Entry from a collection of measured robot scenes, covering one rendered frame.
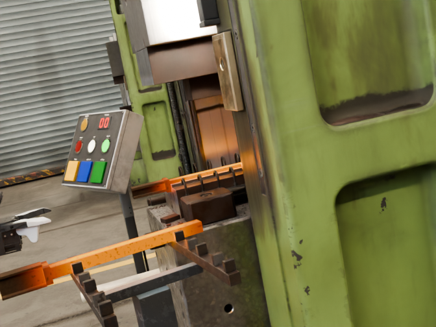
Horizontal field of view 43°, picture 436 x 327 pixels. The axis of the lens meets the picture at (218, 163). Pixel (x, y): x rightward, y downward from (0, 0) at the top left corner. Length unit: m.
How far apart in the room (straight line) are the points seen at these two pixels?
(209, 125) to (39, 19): 7.89
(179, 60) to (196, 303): 0.61
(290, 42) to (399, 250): 0.54
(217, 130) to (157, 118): 4.69
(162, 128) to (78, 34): 3.48
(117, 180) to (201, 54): 0.63
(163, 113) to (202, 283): 5.12
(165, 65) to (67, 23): 8.08
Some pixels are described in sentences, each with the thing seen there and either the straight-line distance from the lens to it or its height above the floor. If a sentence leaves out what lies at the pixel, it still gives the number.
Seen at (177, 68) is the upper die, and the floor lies 1.30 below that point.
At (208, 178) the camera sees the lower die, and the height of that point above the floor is 0.99.
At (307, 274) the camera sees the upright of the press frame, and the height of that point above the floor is 0.84.
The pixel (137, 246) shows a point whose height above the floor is 0.97.
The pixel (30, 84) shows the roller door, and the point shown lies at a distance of 9.44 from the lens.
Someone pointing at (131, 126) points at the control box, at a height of 1.14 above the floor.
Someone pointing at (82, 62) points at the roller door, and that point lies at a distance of 9.46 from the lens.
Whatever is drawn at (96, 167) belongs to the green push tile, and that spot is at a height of 1.02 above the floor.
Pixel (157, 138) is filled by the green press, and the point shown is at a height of 0.59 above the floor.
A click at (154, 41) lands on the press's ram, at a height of 1.37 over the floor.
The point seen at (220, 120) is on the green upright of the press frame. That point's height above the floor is 1.12.
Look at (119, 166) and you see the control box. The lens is 1.91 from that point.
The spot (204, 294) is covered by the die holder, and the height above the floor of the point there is 0.75.
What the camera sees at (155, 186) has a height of 1.00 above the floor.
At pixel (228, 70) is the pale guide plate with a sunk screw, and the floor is 1.27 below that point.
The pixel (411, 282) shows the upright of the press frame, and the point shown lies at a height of 0.72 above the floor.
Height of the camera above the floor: 1.29
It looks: 10 degrees down
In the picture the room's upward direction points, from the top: 11 degrees counter-clockwise
